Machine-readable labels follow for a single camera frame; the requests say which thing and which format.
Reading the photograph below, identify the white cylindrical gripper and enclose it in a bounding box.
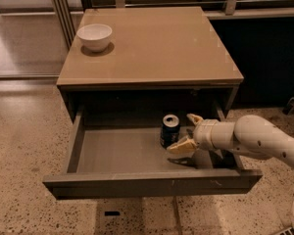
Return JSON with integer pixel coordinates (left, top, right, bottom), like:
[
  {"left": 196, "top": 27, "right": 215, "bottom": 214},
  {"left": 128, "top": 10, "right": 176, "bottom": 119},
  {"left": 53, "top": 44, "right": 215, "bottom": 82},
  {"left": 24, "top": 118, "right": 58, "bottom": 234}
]
[{"left": 167, "top": 114, "right": 218, "bottom": 154}]

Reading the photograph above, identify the dark pepsi can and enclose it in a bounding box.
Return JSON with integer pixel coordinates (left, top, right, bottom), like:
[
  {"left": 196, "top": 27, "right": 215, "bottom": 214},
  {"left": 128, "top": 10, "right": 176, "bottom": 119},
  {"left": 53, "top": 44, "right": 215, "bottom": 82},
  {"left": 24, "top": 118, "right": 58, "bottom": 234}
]
[{"left": 160, "top": 115, "right": 180, "bottom": 148}]

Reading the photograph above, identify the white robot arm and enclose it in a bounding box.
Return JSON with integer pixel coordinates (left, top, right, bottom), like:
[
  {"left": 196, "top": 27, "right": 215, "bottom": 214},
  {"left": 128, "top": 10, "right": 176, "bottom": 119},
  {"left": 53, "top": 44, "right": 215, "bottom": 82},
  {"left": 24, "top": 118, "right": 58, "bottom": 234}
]
[{"left": 167, "top": 114, "right": 294, "bottom": 169}]

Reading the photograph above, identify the open grey top drawer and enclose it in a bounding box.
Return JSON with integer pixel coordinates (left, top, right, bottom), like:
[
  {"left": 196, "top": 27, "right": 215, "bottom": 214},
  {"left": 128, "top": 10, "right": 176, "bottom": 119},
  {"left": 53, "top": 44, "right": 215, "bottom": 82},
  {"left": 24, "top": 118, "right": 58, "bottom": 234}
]
[{"left": 43, "top": 109, "right": 263, "bottom": 199}]

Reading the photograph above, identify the grey drawer cabinet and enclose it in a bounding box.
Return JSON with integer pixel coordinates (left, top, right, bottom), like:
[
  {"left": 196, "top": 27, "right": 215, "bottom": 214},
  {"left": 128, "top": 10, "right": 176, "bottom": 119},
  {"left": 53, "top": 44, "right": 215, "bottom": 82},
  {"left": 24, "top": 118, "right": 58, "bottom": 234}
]
[{"left": 57, "top": 7, "right": 243, "bottom": 118}]

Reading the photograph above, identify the white ceramic bowl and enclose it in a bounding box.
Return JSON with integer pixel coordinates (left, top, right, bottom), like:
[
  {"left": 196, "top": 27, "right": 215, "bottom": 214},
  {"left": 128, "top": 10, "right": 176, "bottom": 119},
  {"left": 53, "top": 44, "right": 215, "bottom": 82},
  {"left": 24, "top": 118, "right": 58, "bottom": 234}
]
[{"left": 76, "top": 23, "right": 113, "bottom": 52}]

